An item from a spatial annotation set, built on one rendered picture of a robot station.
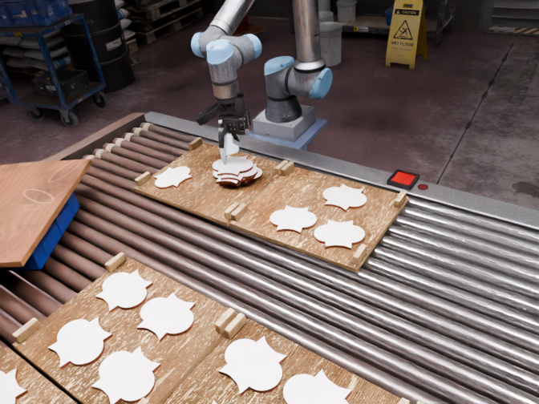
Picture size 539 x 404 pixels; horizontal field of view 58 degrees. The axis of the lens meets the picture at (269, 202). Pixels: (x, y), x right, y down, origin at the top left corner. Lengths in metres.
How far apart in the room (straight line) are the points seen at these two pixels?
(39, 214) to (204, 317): 0.60
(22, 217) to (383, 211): 1.03
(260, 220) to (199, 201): 0.23
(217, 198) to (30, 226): 0.54
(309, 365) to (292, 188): 0.65
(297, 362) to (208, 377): 0.19
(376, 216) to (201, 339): 0.60
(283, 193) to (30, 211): 0.74
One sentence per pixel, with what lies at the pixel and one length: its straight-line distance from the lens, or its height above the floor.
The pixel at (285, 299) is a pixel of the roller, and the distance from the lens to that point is 1.21.
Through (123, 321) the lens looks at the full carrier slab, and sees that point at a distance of 1.23.
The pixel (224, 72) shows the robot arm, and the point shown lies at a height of 1.32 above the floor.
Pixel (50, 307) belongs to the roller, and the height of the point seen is 0.92.
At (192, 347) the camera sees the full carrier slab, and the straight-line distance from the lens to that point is 1.12.
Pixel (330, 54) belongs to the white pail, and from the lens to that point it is 5.09.
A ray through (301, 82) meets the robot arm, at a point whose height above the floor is 1.12.
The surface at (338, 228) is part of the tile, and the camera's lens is 1.34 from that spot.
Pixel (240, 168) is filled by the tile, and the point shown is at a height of 0.99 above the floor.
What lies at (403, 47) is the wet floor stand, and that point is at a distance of 4.95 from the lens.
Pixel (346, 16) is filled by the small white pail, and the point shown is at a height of 0.21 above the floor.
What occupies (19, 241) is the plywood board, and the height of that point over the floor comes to 1.04.
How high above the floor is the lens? 1.80
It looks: 35 degrees down
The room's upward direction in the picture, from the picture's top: 7 degrees counter-clockwise
